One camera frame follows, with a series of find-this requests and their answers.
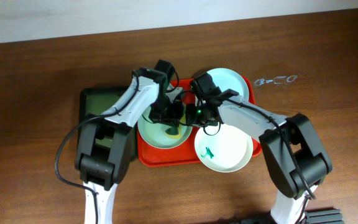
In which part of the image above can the pale green plate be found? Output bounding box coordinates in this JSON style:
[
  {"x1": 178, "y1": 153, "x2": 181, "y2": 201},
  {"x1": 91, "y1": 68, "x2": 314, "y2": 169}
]
[{"x1": 137, "y1": 91, "x2": 193, "y2": 149}]

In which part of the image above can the pale blue plate top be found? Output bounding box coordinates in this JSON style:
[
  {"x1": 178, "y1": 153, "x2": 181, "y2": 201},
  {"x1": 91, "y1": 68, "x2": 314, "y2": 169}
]
[{"x1": 190, "y1": 68, "x2": 251, "y2": 106}]

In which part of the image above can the white plate bottom right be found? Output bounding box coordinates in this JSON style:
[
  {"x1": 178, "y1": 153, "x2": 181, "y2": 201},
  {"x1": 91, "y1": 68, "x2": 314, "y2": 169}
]
[{"x1": 194, "y1": 124, "x2": 254, "y2": 173}]

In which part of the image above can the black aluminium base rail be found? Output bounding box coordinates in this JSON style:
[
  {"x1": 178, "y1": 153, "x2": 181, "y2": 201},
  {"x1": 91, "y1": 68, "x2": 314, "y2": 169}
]
[{"x1": 227, "y1": 208, "x2": 345, "y2": 224}]

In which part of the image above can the yellow green scrub sponge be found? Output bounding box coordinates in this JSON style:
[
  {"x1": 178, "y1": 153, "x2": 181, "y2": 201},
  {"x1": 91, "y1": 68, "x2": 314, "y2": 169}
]
[{"x1": 165, "y1": 117, "x2": 186, "y2": 139}]

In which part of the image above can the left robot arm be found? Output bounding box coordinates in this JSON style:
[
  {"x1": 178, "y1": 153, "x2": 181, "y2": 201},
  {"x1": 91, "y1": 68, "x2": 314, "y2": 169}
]
[{"x1": 75, "y1": 60, "x2": 184, "y2": 223}]

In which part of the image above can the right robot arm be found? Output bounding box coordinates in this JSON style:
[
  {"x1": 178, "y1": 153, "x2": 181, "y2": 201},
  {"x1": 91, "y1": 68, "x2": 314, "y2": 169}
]
[{"x1": 190, "y1": 73, "x2": 343, "y2": 223}]

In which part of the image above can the dark green rectangular tray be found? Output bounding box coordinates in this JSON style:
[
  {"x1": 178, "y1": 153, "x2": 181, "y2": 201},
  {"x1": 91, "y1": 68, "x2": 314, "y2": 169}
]
[{"x1": 79, "y1": 86, "x2": 138, "y2": 162}]

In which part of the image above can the red plastic tray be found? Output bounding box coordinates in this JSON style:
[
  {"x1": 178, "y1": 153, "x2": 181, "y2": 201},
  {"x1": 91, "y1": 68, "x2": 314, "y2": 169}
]
[{"x1": 136, "y1": 76, "x2": 262, "y2": 167}]

